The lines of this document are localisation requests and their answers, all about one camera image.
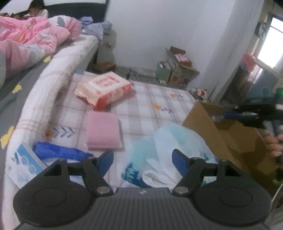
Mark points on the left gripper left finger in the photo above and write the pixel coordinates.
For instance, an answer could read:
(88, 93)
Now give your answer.
(92, 170)

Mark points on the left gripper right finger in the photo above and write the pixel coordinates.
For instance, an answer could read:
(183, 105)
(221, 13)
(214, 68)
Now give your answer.
(193, 170)

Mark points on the pink cloth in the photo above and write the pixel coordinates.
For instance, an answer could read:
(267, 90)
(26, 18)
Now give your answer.
(103, 131)

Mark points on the blue white tissue box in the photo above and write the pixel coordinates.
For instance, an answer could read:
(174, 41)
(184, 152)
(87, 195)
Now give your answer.
(23, 165)

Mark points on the right hand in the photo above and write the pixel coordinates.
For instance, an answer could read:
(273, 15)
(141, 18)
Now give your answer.
(273, 144)

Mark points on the brown cardboard box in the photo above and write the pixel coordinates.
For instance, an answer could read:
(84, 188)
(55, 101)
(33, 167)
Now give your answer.
(230, 140)

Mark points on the white plastic bag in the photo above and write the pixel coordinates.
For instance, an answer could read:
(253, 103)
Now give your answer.
(150, 158)

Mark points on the blue fluffy cloth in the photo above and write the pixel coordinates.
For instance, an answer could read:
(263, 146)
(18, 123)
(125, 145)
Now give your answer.
(45, 150)

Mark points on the plush toy on floor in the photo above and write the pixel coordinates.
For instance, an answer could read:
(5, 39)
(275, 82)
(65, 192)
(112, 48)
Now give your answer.
(200, 94)

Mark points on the plaid bed sheet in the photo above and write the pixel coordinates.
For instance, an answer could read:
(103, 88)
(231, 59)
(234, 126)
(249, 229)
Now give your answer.
(141, 113)

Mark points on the red pink wipes pack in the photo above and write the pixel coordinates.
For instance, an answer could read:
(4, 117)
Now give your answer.
(102, 90)

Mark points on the open cardboard box with pink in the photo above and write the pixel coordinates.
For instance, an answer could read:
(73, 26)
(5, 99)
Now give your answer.
(182, 73)

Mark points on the small wooden stool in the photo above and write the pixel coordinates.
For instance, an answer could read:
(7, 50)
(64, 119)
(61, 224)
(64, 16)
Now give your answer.
(100, 68)

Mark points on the green paper bag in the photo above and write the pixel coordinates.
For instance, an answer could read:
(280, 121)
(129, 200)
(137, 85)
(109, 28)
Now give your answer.
(163, 71)

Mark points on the white fringed blanket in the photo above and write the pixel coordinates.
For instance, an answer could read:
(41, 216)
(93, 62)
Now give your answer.
(26, 110)

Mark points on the blue purple clothes pile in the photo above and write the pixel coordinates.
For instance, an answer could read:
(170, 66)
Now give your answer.
(98, 29)

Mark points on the pink grey quilt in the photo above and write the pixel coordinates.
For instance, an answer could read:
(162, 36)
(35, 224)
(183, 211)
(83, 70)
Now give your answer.
(26, 42)

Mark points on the child on bed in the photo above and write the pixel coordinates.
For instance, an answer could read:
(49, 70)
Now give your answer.
(37, 8)

